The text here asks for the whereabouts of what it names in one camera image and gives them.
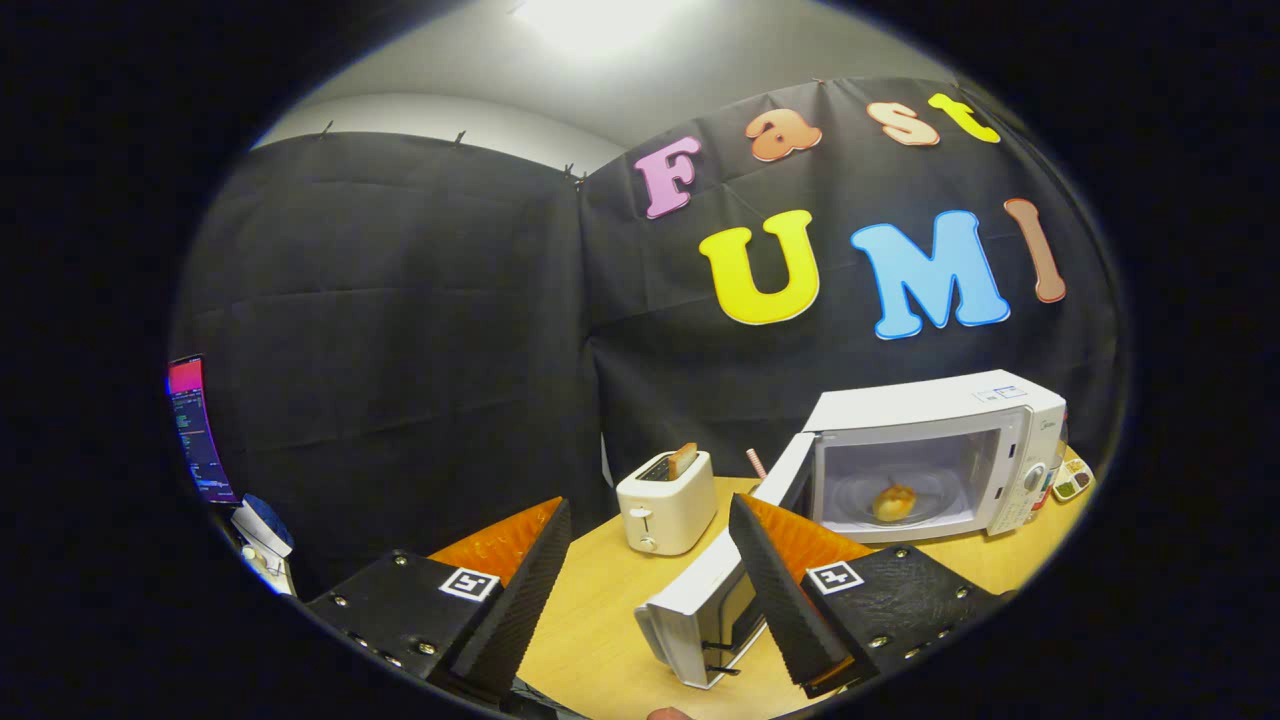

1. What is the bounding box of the computer monitor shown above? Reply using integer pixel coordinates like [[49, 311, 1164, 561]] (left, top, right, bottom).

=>
[[167, 355, 239, 504]]

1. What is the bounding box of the white toaster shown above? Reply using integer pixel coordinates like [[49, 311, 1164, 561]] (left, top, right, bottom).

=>
[[616, 450, 718, 557]]

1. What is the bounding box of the white microwave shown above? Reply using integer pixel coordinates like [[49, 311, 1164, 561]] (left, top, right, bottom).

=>
[[635, 370, 1069, 691]]

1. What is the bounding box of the white divided dish of beans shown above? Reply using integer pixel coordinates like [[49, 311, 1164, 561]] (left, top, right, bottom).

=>
[[1050, 458, 1095, 503]]

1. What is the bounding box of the glass microwave turntable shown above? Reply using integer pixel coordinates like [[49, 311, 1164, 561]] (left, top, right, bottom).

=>
[[832, 468, 963, 528]]

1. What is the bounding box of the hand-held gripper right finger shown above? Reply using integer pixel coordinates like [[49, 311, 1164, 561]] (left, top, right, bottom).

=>
[[728, 493, 1006, 701]]

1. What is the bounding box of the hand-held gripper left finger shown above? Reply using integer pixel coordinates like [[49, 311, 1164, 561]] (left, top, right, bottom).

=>
[[305, 497, 573, 701]]

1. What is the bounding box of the white and blue device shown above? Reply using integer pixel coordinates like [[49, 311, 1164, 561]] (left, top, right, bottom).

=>
[[230, 494, 297, 597]]

